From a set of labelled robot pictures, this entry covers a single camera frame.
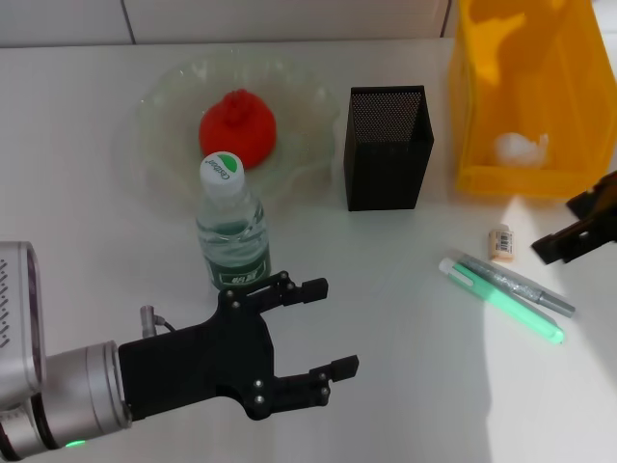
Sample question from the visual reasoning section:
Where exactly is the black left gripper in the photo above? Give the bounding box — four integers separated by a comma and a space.
118, 270, 361, 422

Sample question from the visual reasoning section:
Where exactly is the beige eraser with barcode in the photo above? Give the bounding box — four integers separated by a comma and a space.
488, 224, 516, 263

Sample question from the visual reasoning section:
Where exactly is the mint green pen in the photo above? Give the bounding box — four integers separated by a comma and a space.
438, 257, 565, 344

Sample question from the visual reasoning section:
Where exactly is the white paper ball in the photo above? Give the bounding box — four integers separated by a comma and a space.
492, 130, 550, 168

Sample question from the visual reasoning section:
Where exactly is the green label water bottle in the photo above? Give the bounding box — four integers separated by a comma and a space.
195, 150, 273, 293

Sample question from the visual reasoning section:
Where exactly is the red-orange fruit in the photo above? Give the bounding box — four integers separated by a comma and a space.
200, 89, 279, 170

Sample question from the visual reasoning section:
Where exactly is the grey glitter pen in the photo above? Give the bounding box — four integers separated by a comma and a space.
447, 248, 577, 319

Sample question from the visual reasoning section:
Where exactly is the black mesh pen holder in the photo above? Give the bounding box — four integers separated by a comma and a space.
342, 85, 435, 212

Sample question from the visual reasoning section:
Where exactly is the clear glass fruit plate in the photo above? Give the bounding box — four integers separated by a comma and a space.
134, 47, 341, 213

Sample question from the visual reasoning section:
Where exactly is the yellow plastic bin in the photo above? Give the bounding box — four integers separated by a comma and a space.
447, 0, 617, 199

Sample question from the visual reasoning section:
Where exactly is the left wrist cable with plug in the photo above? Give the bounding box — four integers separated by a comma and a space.
139, 305, 177, 339

